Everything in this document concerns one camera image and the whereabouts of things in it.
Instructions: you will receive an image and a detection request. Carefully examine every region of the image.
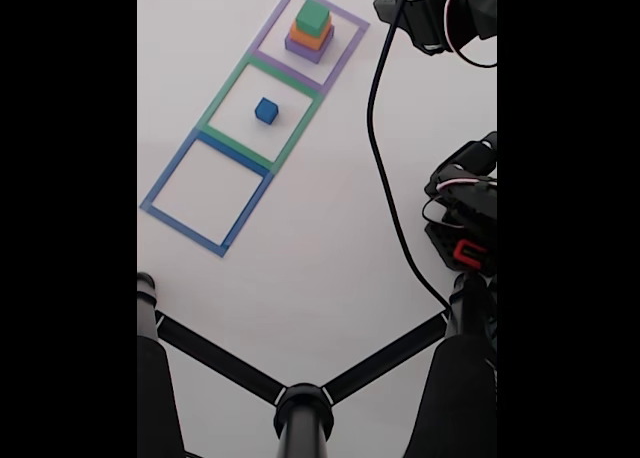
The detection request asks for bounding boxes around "green cube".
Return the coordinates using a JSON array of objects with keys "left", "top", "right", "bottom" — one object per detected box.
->
[{"left": 294, "top": 0, "right": 332, "bottom": 35}]

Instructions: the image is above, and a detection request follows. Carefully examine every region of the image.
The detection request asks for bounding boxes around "small blue cube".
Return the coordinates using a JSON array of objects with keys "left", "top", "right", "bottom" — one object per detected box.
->
[{"left": 253, "top": 96, "right": 280, "bottom": 127}]

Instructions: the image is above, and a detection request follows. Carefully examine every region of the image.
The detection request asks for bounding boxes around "orange block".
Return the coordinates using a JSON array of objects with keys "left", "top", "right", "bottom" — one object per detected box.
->
[{"left": 289, "top": 20, "right": 335, "bottom": 48}]

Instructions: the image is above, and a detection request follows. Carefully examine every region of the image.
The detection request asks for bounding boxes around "purple block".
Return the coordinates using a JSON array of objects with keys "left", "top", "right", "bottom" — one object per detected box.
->
[{"left": 284, "top": 31, "right": 335, "bottom": 64}]

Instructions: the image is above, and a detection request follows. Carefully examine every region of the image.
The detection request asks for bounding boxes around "red table clamp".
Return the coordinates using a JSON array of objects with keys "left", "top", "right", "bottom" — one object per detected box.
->
[{"left": 453, "top": 238, "right": 489, "bottom": 269}]

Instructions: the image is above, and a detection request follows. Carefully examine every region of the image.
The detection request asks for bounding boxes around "white red servo wire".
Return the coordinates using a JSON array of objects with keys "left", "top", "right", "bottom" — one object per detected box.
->
[{"left": 443, "top": 0, "right": 498, "bottom": 69}]

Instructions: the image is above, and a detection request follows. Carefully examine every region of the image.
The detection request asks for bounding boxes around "purple square frame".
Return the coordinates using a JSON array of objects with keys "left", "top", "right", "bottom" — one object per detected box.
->
[{"left": 248, "top": 0, "right": 371, "bottom": 93}]

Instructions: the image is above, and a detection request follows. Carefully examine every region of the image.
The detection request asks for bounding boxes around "thick black camera cable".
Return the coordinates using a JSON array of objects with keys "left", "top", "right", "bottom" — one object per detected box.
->
[{"left": 367, "top": 0, "right": 454, "bottom": 314}]

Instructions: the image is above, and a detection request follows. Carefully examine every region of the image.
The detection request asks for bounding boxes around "green square frame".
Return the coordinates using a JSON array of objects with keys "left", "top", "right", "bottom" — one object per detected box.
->
[{"left": 195, "top": 52, "right": 322, "bottom": 174}]

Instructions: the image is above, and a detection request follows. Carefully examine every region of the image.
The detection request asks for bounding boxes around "blue square frame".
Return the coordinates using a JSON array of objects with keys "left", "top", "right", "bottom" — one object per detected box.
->
[{"left": 139, "top": 127, "right": 275, "bottom": 258}]

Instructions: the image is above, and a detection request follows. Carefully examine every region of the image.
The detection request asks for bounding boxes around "black camera tripod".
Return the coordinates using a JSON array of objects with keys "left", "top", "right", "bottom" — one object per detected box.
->
[{"left": 137, "top": 272, "right": 498, "bottom": 458}]

